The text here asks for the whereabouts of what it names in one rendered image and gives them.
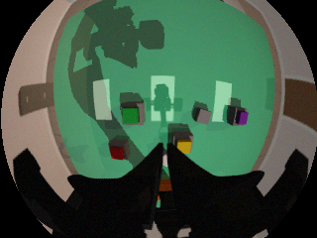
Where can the yellow button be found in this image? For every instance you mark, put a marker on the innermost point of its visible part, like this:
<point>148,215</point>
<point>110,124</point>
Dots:
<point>183,140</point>

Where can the green button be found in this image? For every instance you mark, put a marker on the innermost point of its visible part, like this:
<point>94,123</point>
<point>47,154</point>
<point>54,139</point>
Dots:
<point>132,112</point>

